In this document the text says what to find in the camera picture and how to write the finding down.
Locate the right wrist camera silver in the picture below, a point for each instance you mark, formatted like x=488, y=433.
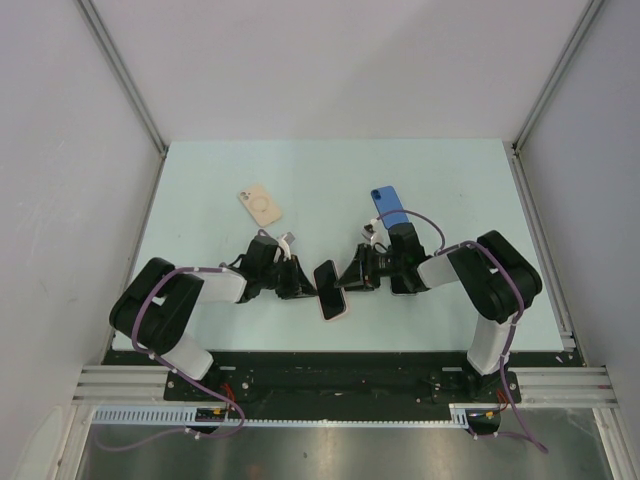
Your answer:
x=370, y=233

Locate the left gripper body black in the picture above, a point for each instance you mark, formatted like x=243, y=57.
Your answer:
x=278, y=274

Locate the aluminium frame front rail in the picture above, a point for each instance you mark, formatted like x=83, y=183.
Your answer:
x=553, y=387

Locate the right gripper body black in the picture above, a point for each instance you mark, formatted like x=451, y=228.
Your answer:
x=375, y=265

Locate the blue phone case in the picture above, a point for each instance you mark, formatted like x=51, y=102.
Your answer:
x=389, y=206

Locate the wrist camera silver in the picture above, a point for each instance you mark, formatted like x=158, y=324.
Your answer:
x=370, y=233
x=285, y=242

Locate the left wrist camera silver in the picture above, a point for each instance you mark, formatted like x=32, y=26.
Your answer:
x=285, y=242

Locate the right aluminium corner post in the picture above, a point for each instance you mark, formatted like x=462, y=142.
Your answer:
x=568, y=54

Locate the aluminium corner post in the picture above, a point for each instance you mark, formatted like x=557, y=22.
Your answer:
x=568, y=54
x=116, y=63

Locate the beige phone case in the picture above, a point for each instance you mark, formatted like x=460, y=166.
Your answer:
x=260, y=205

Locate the left aluminium corner post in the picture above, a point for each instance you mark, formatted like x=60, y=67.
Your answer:
x=116, y=63

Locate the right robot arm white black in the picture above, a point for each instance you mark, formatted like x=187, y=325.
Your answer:
x=500, y=283

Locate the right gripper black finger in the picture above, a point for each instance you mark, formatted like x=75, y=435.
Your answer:
x=365, y=285
x=357, y=268

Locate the black screen smartphone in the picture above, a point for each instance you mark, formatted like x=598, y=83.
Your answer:
x=412, y=282
x=330, y=290

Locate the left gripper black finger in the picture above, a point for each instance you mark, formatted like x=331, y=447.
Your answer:
x=290, y=291
x=304, y=287

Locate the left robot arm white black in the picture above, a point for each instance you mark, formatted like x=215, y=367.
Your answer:
x=155, y=309

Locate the right aluminium side rail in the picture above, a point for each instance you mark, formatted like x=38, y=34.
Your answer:
x=549, y=273

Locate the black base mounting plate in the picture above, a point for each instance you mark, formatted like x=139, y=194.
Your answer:
x=351, y=387

